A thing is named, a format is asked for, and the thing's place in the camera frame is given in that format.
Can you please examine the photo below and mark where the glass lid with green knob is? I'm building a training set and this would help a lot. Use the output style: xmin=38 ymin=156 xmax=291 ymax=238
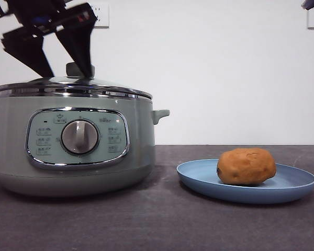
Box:
xmin=0 ymin=62 xmax=154 ymax=100

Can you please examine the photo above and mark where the brown potato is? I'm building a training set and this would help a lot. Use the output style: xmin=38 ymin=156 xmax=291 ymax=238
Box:
xmin=216 ymin=147 xmax=277 ymax=187

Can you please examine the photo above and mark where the pale green electric steamer pot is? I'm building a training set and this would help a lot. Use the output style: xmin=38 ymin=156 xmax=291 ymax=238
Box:
xmin=0 ymin=93 xmax=171 ymax=197

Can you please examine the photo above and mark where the blue round plate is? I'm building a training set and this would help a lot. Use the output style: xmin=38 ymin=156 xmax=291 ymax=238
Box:
xmin=176 ymin=158 xmax=314 ymax=205

